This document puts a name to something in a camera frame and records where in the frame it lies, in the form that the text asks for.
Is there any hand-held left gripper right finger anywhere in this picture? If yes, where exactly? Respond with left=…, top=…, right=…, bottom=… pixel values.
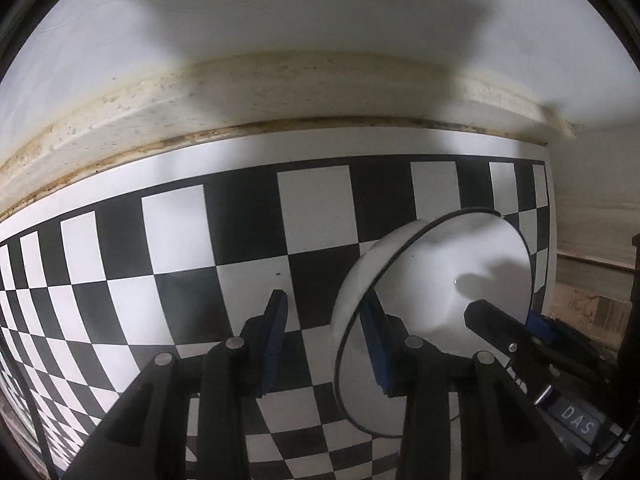
left=359, top=292, right=583, bottom=480

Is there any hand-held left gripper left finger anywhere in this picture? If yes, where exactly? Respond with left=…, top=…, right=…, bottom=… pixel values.
left=62, top=289, right=290, bottom=480

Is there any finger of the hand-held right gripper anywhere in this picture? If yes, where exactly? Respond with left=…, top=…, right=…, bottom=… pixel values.
left=463, top=299, right=552, bottom=402
left=527, top=311, right=613, bottom=377

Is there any white plate with twig print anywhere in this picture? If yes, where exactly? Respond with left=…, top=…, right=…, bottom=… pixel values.
left=331, top=208, right=534, bottom=437

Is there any black and white checkered cloth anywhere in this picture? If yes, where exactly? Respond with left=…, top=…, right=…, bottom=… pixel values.
left=0, top=127, right=559, bottom=480

